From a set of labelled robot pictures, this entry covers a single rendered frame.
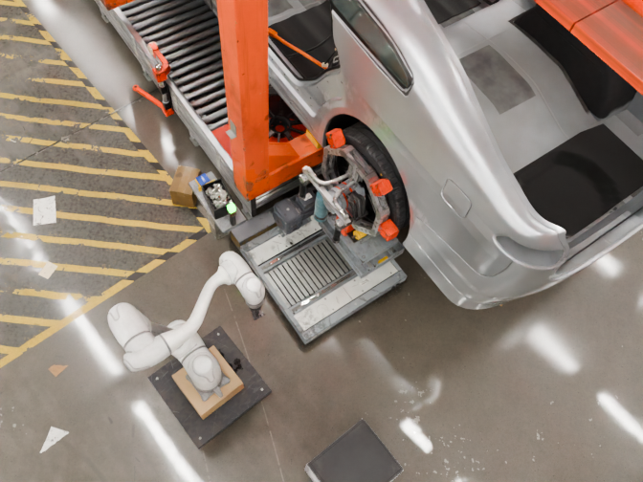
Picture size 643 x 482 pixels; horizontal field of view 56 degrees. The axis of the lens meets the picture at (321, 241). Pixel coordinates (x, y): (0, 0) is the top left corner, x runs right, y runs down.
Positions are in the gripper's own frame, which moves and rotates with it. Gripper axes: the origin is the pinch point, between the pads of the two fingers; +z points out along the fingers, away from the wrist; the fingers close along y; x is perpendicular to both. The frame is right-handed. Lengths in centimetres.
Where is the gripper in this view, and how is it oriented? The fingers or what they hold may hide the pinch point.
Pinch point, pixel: (255, 316)
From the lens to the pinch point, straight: 317.1
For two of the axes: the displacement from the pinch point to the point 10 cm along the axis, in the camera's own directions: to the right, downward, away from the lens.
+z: -0.7, 4.7, 8.8
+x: 7.6, -5.5, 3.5
